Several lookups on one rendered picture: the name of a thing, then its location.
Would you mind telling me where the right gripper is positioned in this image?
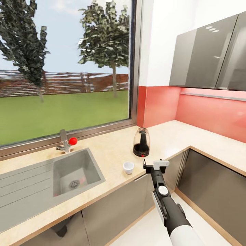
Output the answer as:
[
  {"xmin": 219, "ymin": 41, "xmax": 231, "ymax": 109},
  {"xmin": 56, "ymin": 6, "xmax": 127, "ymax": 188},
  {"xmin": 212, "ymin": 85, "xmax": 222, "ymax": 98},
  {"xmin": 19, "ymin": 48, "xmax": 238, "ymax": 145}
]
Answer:
[{"xmin": 143, "ymin": 159, "xmax": 166, "ymax": 179}]

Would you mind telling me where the coffee cup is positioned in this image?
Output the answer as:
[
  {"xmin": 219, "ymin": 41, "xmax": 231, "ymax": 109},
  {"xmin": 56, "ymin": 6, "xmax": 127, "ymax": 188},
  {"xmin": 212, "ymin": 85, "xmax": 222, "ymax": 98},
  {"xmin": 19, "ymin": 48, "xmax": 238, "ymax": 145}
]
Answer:
[{"xmin": 123, "ymin": 162, "xmax": 134, "ymax": 174}]

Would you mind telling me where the electric kettle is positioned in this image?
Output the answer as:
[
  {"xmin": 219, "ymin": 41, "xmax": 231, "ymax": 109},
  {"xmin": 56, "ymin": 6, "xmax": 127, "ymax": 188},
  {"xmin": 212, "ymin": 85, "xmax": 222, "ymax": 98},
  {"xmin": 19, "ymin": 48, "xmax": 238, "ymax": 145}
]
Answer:
[{"xmin": 133, "ymin": 127, "xmax": 150, "ymax": 157}]

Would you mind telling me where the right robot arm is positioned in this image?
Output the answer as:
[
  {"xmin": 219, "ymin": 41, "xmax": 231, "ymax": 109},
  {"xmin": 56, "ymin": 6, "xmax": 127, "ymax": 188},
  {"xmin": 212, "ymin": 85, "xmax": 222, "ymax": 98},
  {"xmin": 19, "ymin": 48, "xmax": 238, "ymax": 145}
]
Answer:
[{"xmin": 143, "ymin": 159, "xmax": 205, "ymax": 246}]

